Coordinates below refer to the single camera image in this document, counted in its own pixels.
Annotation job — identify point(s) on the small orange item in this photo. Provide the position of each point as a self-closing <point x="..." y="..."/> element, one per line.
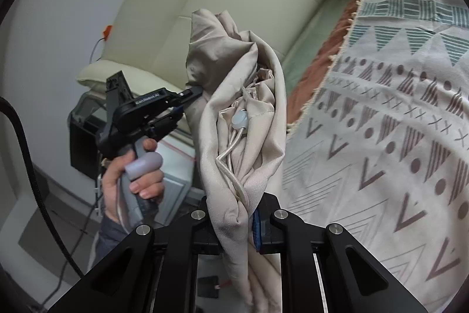
<point x="107" y="31"/>

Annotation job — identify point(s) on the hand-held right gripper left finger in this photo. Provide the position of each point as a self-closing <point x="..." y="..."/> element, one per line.
<point x="205" y="225"/>

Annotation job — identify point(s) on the person's left hand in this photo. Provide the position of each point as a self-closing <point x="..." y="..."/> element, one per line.
<point x="111" y="188"/>

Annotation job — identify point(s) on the beige zip jacket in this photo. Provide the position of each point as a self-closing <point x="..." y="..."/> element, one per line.
<point x="238" y="159"/>

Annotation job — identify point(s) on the cream padded headboard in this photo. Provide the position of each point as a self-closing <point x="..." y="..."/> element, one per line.
<point x="220" y="5"/>

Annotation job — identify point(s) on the white nightstand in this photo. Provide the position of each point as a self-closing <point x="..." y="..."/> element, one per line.
<point x="179" y="166"/>

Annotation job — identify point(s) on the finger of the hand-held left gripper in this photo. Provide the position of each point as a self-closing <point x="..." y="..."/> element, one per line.
<point x="165" y="122"/>
<point x="183" y="95"/>

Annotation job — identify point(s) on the pale green bed sheet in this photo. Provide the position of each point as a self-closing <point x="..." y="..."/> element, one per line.
<point x="318" y="27"/>

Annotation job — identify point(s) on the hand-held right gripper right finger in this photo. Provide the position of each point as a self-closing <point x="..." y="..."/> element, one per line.
<point x="256" y="228"/>

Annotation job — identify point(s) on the black box appliance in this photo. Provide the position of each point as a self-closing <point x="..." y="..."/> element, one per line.
<point x="84" y="144"/>

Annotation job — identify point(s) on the person's left forearm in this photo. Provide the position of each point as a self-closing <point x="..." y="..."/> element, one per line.
<point x="110" y="239"/>

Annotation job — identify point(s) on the patterned bed blanket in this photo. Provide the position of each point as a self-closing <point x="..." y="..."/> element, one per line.
<point x="384" y="115"/>

